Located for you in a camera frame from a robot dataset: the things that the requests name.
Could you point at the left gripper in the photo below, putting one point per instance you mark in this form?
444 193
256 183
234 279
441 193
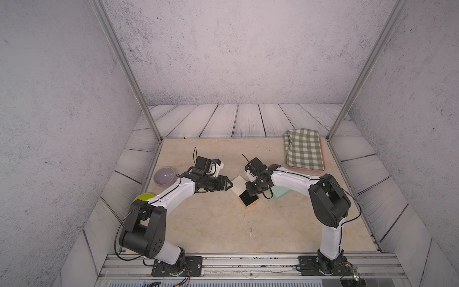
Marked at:
221 184

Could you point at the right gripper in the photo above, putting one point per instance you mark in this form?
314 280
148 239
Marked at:
250 191

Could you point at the cream jewelry box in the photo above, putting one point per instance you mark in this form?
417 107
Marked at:
239 186

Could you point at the mint green jewelry box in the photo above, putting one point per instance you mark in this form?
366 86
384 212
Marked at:
279 191

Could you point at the cream box black drawer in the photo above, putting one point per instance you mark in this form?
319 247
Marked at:
248 200

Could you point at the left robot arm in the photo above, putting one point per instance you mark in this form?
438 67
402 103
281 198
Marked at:
144 228

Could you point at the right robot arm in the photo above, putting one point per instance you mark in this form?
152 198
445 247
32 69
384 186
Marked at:
329 201

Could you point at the green checkered cloth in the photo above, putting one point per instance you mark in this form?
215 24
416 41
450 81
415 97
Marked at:
299 134

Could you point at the purple bowl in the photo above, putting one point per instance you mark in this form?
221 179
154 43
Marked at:
165 177

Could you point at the pink board under cloth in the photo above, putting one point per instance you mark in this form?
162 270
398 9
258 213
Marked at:
305 154

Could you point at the lime green bowl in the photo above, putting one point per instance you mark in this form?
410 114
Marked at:
144 197

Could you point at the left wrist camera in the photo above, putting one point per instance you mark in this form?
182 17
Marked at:
208 167

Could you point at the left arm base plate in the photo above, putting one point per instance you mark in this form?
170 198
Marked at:
185 266

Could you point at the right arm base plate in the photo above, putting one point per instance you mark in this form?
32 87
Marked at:
318 266

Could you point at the front aluminium rail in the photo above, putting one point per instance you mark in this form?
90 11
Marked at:
257 270

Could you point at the left aluminium frame post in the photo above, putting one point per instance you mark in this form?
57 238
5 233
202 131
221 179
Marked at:
113 40

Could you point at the aluminium frame post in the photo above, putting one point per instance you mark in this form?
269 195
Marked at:
384 36
113 40

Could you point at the right aluminium frame post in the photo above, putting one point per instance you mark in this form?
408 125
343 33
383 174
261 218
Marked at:
384 36

